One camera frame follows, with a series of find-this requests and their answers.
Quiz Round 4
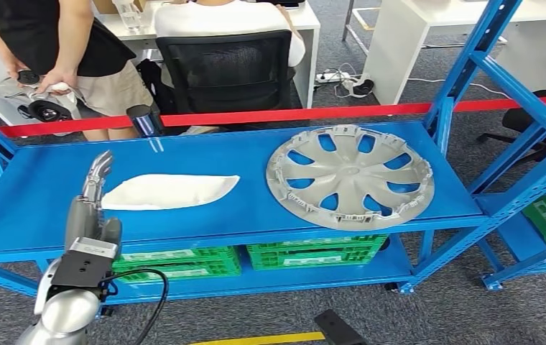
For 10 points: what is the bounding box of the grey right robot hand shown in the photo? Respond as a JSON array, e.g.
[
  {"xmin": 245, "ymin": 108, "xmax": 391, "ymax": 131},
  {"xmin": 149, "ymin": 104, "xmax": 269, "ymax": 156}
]
[{"xmin": 314, "ymin": 309, "xmax": 368, "ymax": 345}]

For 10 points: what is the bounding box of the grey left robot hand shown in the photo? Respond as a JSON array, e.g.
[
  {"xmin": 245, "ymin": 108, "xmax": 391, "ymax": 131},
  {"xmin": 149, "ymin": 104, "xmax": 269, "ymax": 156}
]
[{"xmin": 64, "ymin": 150, "xmax": 124, "ymax": 247}]

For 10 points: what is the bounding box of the white curved plastic part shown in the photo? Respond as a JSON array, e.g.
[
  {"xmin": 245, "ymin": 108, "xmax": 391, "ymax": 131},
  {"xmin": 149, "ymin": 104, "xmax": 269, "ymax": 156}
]
[{"xmin": 101, "ymin": 173, "xmax": 241, "ymax": 211}]

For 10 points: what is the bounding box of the black handheld controller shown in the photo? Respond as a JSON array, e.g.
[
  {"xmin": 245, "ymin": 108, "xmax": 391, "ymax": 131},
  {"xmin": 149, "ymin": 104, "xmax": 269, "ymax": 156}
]
[{"xmin": 16, "ymin": 70, "xmax": 41, "ymax": 87}]

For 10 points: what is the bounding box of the blue metal shelf rack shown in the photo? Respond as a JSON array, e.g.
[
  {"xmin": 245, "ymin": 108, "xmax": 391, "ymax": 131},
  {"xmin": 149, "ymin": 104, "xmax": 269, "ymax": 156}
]
[
  {"xmin": 0, "ymin": 0, "xmax": 546, "ymax": 319},
  {"xmin": 475, "ymin": 173, "xmax": 546, "ymax": 291}
]

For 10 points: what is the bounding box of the yellow floor tape square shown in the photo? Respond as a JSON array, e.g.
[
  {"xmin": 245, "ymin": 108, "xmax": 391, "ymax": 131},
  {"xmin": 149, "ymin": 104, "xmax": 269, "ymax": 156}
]
[{"xmin": 189, "ymin": 331, "xmax": 326, "ymax": 345}]

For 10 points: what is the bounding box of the grey black headset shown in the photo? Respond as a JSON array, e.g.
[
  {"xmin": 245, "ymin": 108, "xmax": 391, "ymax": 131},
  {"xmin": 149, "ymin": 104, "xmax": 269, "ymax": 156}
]
[{"xmin": 0, "ymin": 75, "xmax": 83, "ymax": 124}]

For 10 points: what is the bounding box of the silver wheel hubcap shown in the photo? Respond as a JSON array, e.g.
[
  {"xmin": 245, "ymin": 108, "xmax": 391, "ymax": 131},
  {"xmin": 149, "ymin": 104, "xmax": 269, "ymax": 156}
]
[{"xmin": 265, "ymin": 124, "xmax": 436, "ymax": 232}]

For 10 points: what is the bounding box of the black mesh office chair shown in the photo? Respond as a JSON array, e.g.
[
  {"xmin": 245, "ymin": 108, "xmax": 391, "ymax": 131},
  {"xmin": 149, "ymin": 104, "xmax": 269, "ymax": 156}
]
[{"xmin": 155, "ymin": 29, "xmax": 302, "ymax": 118}]

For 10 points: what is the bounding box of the clear water bottle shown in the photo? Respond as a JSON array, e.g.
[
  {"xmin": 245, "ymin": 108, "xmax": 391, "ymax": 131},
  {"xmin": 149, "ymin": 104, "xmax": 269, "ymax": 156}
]
[{"xmin": 113, "ymin": 0, "xmax": 143, "ymax": 30}]

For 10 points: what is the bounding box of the red barrier belt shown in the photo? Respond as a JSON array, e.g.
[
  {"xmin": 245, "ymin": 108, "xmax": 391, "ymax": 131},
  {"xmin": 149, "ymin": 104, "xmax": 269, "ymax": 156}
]
[{"xmin": 0, "ymin": 96, "xmax": 546, "ymax": 143}]

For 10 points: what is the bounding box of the black power adapter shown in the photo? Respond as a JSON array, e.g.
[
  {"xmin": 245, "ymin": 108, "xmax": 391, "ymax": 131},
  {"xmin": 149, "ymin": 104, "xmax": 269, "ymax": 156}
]
[{"xmin": 351, "ymin": 78, "xmax": 375, "ymax": 98}]

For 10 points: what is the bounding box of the white power strip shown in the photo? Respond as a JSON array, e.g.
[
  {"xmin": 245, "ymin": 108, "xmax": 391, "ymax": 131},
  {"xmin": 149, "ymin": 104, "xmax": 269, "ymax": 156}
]
[{"xmin": 315, "ymin": 71, "xmax": 353, "ymax": 84}]

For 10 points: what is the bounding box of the black barrier post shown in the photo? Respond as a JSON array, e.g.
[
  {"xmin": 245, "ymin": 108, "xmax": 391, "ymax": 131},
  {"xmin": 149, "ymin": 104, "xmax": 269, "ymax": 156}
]
[{"xmin": 126, "ymin": 104, "xmax": 165, "ymax": 138}]

